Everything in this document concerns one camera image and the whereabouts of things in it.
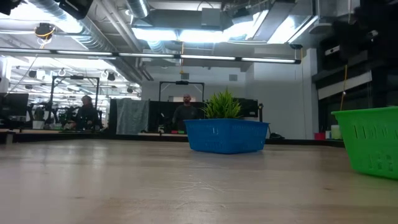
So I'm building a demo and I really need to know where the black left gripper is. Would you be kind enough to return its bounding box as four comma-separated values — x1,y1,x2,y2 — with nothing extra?
0,0,95,21

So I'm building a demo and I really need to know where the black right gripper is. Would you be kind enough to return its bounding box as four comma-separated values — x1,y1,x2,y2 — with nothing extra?
322,17,398,63

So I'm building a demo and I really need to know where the black ceiling-hung device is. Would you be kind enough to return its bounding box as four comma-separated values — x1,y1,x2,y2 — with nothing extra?
34,22,57,41

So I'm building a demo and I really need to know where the white plastic container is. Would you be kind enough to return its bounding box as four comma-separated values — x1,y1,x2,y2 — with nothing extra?
330,124,343,141

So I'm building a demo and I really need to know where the green plastic basket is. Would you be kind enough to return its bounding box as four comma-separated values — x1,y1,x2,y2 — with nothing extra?
330,106,398,180

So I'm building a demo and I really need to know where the person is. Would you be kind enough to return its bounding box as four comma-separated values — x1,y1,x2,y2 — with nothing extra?
171,93,200,134
73,95,103,131

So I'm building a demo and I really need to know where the black computer monitor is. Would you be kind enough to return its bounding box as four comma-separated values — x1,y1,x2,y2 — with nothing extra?
0,92,30,119

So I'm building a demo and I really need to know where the grey hanging cloth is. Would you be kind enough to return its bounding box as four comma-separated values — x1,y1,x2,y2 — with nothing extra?
115,98,150,136

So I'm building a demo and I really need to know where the black partition screen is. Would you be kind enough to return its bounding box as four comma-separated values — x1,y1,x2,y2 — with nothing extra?
148,97,259,134

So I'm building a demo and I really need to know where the potted green artificial plant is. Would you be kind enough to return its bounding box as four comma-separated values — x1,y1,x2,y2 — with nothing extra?
200,86,244,120

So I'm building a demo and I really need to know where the blue plastic basket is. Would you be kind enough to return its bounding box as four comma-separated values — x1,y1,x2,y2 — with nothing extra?
183,118,271,155

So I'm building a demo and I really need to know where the yellow hanging cable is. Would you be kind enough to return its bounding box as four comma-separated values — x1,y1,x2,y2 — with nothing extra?
339,63,349,111

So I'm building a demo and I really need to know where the black rig gantry frame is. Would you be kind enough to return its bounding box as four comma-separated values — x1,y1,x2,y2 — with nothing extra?
159,80,205,103
50,75,101,125

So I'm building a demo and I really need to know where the black aluminium table frame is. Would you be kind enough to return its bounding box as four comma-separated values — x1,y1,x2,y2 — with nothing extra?
0,129,346,149

